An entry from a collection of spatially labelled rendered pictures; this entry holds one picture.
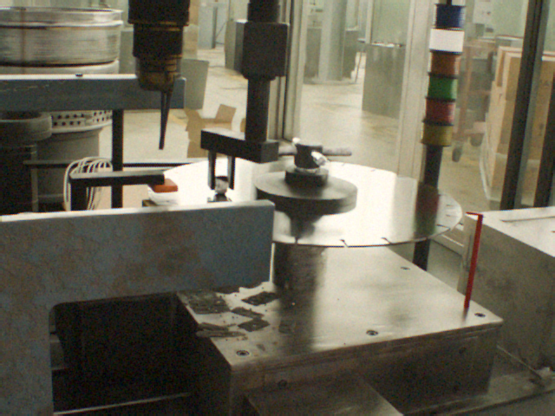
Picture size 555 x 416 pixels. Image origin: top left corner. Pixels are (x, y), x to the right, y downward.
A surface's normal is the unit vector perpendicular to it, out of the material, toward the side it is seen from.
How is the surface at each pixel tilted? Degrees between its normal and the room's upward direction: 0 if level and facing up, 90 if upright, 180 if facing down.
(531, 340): 90
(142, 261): 90
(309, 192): 5
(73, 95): 90
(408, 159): 90
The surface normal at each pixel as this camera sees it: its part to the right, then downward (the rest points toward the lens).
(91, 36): 0.81, 0.22
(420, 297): 0.07, -0.96
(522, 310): -0.91, 0.06
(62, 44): 0.52, 0.28
